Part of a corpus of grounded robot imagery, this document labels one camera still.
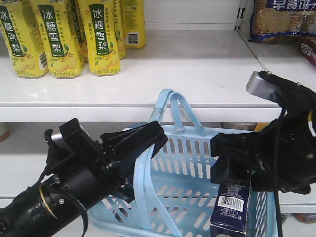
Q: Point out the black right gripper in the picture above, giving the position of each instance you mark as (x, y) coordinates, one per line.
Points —
(283, 157)

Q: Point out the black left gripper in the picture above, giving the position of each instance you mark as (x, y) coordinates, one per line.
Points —
(86, 160)

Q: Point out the light blue plastic basket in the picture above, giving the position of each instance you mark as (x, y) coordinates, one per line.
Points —
(174, 196)

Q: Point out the dark blue Chocofello cookie box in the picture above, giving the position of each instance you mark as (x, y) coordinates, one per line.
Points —
(229, 215)

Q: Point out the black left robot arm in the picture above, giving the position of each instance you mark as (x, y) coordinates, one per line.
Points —
(31, 215)

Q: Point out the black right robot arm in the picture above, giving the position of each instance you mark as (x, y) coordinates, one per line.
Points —
(295, 100)

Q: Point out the white supermarket shelf unit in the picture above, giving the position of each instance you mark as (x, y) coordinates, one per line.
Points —
(199, 48)

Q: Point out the yellow pear drink bottle right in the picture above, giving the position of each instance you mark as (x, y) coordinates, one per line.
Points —
(98, 21)

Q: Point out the red snack pack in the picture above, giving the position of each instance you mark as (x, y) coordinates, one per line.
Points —
(307, 48)

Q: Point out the yellow pear drink bottle rear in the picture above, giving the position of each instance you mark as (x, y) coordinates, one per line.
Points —
(134, 23)

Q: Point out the blue breakfast biscuit bag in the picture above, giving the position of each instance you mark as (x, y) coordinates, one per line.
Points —
(275, 21)

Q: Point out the yellow pear drink bottle left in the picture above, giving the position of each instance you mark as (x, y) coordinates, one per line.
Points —
(23, 40)

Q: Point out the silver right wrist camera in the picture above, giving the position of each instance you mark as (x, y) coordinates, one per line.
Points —
(259, 87)

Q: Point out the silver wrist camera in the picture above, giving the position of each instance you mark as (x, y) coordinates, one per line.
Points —
(259, 87)
(57, 138)

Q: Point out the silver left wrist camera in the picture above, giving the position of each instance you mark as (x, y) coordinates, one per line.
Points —
(57, 138)

